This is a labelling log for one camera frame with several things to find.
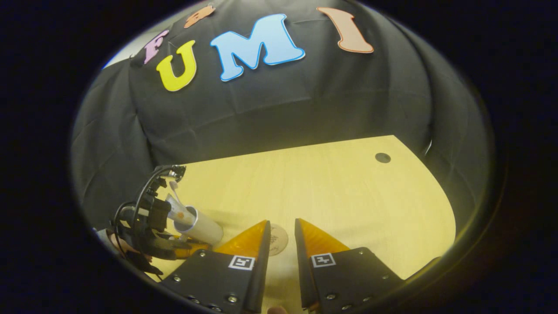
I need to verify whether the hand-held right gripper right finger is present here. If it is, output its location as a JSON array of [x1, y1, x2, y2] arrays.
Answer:
[[294, 218, 407, 313]]

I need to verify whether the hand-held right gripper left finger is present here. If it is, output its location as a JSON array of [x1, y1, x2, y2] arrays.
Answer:
[[158, 219, 272, 314]]

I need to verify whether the white cup with wooden handle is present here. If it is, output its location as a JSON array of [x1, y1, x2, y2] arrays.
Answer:
[[173, 205, 225, 247]]

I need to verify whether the white toothpaste tube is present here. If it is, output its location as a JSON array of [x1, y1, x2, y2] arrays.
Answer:
[[165, 194, 193, 224]]

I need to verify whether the round cork coaster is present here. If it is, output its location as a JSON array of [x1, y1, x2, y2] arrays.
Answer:
[[268, 223, 289, 257]]

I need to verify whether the light wooden desktop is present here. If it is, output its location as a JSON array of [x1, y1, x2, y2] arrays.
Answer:
[[150, 135, 457, 312]]

